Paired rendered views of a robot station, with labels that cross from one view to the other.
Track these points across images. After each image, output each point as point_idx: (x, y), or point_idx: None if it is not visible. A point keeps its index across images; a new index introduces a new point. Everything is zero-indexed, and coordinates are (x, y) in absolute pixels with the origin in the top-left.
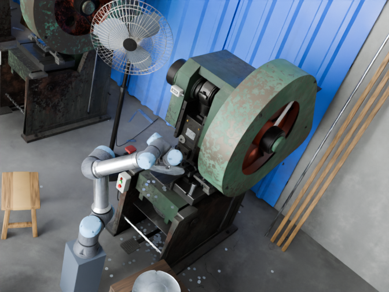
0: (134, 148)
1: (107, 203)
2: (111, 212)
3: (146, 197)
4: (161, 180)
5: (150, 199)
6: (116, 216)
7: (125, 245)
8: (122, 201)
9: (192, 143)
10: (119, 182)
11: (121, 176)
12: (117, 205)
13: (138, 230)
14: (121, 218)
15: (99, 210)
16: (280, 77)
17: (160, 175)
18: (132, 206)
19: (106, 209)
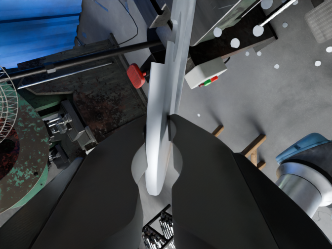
0: (131, 69)
1: (309, 190)
2: (320, 155)
3: (239, 14)
4: (222, 4)
5: (248, 3)
6: (252, 46)
7: (324, 31)
8: (235, 52)
9: None
10: (209, 83)
11: (196, 85)
12: (238, 53)
13: (290, 4)
14: (257, 37)
15: (321, 203)
16: None
17: (200, 6)
18: (237, 22)
19: (324, 188)
